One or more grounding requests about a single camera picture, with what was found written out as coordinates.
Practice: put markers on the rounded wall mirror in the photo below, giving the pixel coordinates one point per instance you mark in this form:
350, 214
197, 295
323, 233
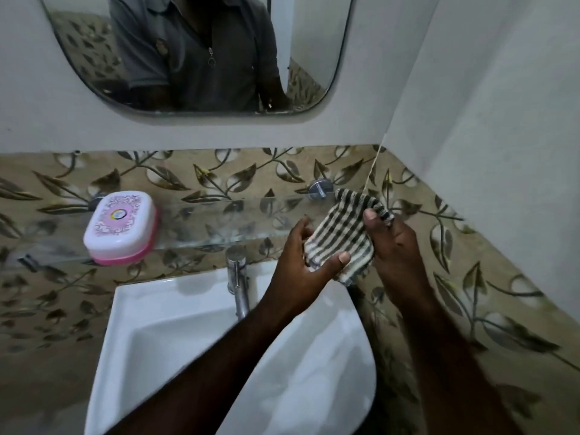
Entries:
317, 40

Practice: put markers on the chrome faucet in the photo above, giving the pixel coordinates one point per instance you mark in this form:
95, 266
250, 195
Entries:
238, 280

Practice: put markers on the pink soap dish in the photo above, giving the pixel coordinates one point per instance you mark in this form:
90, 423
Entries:
136, 253

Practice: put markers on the person's left forearm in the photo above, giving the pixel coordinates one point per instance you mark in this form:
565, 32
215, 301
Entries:
190, 380

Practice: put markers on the white soap dish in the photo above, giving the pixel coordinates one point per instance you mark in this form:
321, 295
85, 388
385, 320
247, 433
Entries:
118, 221

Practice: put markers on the glass shelf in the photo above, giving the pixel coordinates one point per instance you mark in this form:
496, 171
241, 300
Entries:
204, 226

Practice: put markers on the checkered cleaning cloth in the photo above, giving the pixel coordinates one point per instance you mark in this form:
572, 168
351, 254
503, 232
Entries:
344, 240

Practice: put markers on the person's right hand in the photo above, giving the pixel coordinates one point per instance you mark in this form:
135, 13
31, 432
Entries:
398, 262

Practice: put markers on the person's left hand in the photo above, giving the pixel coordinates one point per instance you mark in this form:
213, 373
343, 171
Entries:
299, 276

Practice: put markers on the white sink basin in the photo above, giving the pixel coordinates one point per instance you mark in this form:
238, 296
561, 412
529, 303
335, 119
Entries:
317, 376

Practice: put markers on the person's right forearm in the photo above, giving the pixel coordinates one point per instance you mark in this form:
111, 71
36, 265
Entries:
453, 376

